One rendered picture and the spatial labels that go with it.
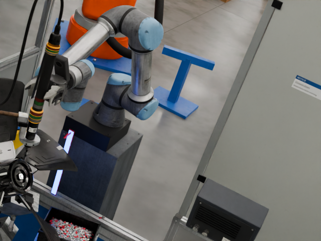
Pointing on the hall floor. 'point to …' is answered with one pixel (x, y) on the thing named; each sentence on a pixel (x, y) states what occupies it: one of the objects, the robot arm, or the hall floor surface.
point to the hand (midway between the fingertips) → (37, 90)
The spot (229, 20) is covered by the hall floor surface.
